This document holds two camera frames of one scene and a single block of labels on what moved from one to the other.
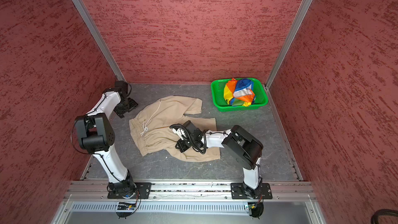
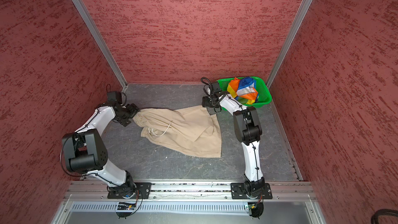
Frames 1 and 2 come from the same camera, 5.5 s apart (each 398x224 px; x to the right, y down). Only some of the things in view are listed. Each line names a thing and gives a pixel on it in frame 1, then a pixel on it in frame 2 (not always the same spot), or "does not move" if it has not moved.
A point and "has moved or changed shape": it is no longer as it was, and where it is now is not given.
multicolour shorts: (239, 93) does not move
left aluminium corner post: (90, 25) does not move
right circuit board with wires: (257, 208) does not move
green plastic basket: (217, 87) has moved or changed shape
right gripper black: (182, 148) → (205, 102)
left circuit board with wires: (128, 206) does not move
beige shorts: (151, 131) has moved or changed shape
